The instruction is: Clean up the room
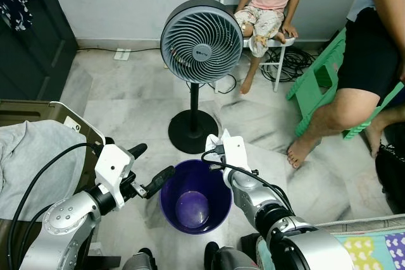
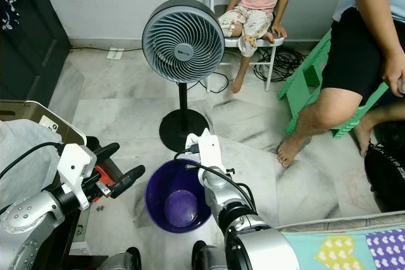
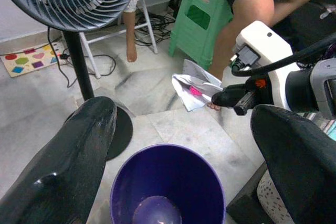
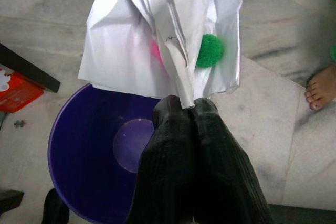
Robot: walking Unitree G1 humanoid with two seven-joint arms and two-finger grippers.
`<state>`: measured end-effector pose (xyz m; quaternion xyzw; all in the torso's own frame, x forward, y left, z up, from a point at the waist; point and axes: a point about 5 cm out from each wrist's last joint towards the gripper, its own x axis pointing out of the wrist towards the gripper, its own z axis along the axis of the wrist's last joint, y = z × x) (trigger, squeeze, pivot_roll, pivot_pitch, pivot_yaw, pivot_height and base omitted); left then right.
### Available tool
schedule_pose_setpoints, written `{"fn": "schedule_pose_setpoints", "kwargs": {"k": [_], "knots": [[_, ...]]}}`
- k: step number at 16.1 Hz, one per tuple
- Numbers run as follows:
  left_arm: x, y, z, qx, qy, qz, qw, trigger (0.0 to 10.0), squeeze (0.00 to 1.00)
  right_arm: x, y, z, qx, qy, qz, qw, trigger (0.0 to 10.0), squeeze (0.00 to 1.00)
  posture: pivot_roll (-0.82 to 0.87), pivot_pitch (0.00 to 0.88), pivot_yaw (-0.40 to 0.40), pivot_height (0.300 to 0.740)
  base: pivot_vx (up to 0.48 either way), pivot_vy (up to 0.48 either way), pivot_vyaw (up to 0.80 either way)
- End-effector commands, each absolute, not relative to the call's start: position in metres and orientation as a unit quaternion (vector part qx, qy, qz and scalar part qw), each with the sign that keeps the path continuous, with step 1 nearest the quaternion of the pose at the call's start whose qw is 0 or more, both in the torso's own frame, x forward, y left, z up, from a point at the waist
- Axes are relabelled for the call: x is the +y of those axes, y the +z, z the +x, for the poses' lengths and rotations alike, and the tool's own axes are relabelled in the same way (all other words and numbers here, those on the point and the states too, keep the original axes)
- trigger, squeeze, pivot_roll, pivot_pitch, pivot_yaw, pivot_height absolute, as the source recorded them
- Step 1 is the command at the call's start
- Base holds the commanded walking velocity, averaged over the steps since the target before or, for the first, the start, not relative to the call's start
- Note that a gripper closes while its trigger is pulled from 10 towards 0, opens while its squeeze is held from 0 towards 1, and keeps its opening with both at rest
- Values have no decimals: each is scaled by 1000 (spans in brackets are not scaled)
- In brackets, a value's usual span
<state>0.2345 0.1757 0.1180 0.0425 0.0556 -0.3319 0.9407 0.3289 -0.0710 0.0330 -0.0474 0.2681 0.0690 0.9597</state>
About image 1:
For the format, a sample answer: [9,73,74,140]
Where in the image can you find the purple plastic bucket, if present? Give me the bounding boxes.
[159,159,233,235]

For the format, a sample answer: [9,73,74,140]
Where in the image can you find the silver left robot leg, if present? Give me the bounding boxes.
[120,248,158,270]

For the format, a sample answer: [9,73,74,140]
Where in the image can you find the silver robot leg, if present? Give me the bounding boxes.
[120,248,158,270]
[204,242,260,270]

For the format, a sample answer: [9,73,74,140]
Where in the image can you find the grey cloth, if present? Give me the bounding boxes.
[0,120,87,221]

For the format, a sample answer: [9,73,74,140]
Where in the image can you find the silver right robot leg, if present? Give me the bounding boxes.
[204,242,260,270]

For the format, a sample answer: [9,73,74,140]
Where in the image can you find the brown box with white rim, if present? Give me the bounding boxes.
[0,99,107,157]

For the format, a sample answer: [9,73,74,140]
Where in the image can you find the black bag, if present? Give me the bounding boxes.
[375,125,405,214]

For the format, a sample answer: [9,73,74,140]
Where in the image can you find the grey standing fan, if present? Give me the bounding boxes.
[160,0,244,154]

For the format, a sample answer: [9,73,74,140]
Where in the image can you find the white patterned mattress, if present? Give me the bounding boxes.
[315,214,405,236]

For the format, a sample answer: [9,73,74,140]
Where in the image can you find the teal blanket with colourful hearts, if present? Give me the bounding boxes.
[256,231,405,270]

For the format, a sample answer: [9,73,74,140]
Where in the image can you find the white metal chair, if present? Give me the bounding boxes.
[218,0,298,92]

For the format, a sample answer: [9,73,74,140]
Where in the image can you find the adult in black shorts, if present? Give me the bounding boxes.
[286,0,405,169]

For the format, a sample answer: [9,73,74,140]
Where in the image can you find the green plastic stool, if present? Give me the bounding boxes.
[286,28,405,140]

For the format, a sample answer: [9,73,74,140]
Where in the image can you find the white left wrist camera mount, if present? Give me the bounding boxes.
[95,144,135,193]

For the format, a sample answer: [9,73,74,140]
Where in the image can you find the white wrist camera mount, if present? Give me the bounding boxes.
[206,130,247,171]
[95,144,135,193]

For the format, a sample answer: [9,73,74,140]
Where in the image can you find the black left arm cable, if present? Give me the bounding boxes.
[6,142,102,270]

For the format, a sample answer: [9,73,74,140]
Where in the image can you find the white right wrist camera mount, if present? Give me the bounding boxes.
[206,130,247,171]

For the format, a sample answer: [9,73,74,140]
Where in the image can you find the coiled black floor cable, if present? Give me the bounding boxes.
[259,46,317,84]

